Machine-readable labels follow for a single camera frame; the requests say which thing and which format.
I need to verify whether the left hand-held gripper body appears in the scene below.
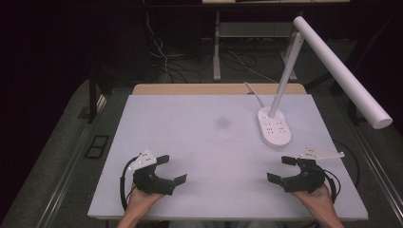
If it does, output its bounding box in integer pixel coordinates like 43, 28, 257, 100
127, 147, 177, 196

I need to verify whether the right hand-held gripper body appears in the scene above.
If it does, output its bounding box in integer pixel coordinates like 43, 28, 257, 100
279, 146, 346, 194

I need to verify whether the person's left hand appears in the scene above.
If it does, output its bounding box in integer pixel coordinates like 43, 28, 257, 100
125, 185, 166, 218

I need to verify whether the person's right hand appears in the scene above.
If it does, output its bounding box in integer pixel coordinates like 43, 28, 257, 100
290, 183, 337, 220

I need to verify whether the black metal stand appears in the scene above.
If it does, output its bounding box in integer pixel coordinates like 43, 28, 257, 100
77, 68, 108, 124

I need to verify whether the white desk lamp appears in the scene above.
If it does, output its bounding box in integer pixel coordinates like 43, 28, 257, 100
257, 15, 394, 150

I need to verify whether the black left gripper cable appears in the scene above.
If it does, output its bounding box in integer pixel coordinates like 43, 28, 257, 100
119, 156, 141, 212

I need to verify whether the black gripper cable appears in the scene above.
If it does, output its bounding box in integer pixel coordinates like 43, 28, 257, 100
322, 168, 342, 204
119, 156, 141, 212

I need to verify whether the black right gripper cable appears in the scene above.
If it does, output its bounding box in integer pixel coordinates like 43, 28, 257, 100
322, 168, 342, 204

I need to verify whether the thin black cable loop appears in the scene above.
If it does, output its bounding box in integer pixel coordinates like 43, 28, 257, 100
332, 138, 361, 188

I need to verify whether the white lamp cable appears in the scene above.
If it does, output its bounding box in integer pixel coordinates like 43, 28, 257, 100
242, 81, 266, 109

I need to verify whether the tangle of floor cables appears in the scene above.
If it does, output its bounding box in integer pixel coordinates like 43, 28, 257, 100
144, 10, 279, 85

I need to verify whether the white metal desk frame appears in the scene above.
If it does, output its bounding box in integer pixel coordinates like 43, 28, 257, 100
212, 10, 299, 83

